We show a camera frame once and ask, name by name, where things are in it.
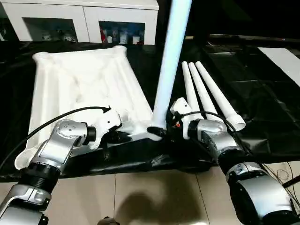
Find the white plastic table top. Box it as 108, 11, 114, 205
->
14, 45, 165, 171

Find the black glossy mat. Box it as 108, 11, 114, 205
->
0, 39, 300, 182

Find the white plastic table leg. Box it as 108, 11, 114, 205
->
188, 62, 222, 123
195, 60, 247, 132
147, 0, 194, 139
182, 62, 201, 113

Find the white glass-door cabinet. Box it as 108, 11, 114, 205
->
0, 0, 160, 46

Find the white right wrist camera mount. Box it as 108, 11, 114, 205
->
170, 97, 192, 139

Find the black left wrist camera cable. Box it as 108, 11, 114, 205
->
0, 106, 111, 174

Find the flat white board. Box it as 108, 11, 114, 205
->
257, 47, 300, 83

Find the black metal stand bar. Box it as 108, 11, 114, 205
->
282, 175, 300, 188

